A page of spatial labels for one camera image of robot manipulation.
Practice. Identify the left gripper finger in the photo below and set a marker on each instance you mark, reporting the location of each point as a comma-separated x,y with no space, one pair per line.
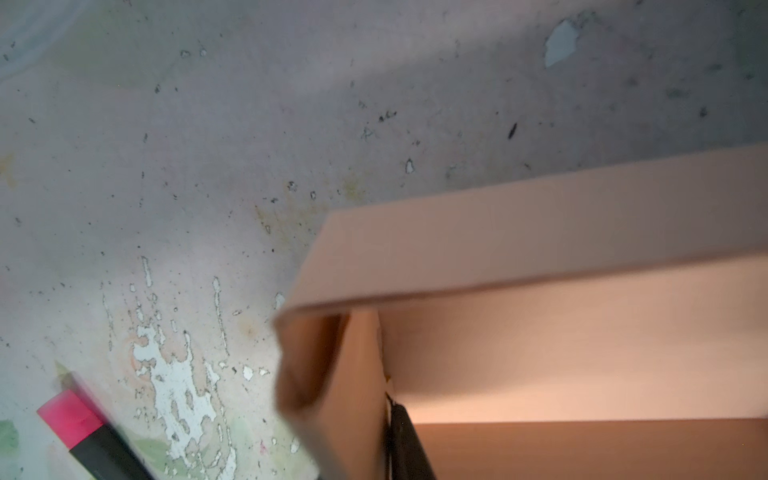
408,459

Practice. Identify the pink black marker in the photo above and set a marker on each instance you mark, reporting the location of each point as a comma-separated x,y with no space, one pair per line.
91,439

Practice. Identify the pink paper box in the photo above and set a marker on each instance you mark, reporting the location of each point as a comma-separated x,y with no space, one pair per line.
603,324

